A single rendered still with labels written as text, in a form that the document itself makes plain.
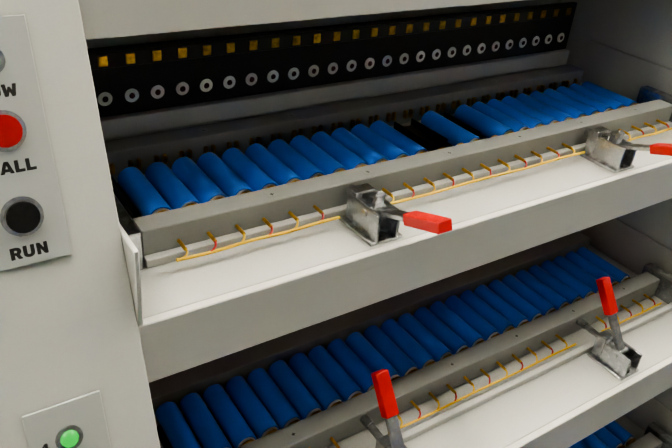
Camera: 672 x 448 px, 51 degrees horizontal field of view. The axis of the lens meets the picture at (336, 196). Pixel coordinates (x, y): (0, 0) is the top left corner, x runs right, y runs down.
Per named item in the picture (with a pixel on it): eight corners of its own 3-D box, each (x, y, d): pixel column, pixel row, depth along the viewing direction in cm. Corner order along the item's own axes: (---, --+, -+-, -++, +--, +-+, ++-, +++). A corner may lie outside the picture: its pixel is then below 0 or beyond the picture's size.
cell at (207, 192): (193, 175, 54) (230, 214, 50) (171, 180, 54) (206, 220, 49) (193, 154, 54) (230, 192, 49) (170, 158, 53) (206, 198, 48)
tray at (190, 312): (714, 183, 72) (748, 97, 68) (142, 386, 41) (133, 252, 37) (563, 112, 87) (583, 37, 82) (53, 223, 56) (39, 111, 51)
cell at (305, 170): (285, 156, 59) (327, 191, 54) (266, 160, 58) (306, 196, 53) (286, 137, 58) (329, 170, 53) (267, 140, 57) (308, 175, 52)
